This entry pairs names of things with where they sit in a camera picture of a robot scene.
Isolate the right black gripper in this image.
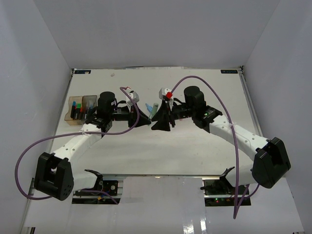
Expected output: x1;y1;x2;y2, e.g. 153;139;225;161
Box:
151;100;195;132

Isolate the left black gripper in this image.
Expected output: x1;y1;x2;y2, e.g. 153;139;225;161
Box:
109;103;151;129

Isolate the green transparent highlighter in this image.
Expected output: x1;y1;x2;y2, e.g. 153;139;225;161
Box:
149;103;158;119

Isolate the orange cap black highlighter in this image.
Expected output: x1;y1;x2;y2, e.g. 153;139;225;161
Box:
78;107;84;120

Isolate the green cap black highlighter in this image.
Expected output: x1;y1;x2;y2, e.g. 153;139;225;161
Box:
74;103;81;119

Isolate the blue cap black highlighter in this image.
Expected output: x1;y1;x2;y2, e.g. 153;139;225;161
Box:
70;101;76;119

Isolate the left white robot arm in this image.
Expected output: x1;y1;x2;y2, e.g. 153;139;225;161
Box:
34;87;151;201

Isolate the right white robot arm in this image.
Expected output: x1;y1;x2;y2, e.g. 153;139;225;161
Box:
152;86;291;195

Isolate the blue transparent highlighter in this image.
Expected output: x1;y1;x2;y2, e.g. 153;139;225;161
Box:
145;103;153;113

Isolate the grey transparent container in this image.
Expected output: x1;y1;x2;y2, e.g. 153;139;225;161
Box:
82;95;97;120

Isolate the brown transparent container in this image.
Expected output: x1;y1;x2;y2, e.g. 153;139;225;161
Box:
64;96;83;126

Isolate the right blue table label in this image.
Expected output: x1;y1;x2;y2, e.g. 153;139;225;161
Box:
220;70;238;74

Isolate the blue table label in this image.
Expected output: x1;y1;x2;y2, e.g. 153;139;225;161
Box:
220;70;238;74
74;70;91;75

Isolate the left blue table label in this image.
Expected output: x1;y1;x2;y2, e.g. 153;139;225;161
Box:
74;70;91;75

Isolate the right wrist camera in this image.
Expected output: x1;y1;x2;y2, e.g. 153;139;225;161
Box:
159;88;174;108

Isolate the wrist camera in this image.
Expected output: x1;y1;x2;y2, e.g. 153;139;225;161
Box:
126;90;139;107
159;88;174;108

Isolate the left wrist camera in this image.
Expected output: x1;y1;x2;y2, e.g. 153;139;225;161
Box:
126;90;139;107

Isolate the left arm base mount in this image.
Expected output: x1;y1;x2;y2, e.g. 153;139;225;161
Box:
72;169;123;205

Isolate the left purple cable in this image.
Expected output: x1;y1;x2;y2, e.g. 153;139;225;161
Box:
15;85;140;205

